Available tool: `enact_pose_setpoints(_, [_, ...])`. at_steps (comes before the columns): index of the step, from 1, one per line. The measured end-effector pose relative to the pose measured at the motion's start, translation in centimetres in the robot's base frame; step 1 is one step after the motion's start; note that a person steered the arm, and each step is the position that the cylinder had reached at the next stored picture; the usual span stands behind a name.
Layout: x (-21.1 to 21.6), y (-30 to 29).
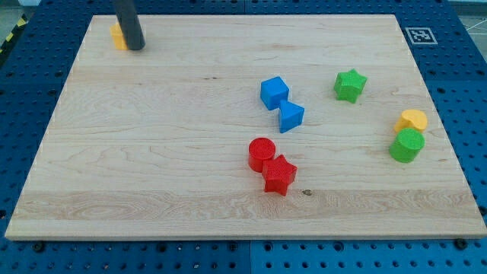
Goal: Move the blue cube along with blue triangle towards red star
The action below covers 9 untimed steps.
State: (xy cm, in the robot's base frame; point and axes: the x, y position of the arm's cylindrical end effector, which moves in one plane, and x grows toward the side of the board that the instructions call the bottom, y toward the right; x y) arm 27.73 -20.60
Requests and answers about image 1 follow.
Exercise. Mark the red star block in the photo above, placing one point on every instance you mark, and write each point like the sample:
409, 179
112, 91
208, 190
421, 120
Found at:
278, 174

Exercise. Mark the blue triangle block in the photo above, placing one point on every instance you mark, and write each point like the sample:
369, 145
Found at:
290, 115

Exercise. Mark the blue cube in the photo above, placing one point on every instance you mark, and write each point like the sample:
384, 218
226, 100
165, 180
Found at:
272, 91

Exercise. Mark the green star block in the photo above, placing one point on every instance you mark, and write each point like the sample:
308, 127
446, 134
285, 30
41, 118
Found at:
349, 85

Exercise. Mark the red cylinder block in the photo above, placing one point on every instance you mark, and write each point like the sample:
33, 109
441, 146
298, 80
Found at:
260, 150

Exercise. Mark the light wooden board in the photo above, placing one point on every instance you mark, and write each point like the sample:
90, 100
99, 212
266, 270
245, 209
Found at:
153, 144

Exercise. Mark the yellow block behind rod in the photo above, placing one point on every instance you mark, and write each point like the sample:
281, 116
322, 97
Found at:
118, 38

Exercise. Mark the green cylinder block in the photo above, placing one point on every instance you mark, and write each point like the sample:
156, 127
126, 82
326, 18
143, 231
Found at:
407, 145

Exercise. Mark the yellow heart block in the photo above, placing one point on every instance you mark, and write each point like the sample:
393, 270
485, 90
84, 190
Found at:
411, 118

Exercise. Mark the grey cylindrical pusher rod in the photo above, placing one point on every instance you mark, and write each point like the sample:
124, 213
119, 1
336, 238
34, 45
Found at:
131, 29

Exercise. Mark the white fiducial marker tag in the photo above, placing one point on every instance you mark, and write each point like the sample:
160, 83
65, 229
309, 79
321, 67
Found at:
421, 36

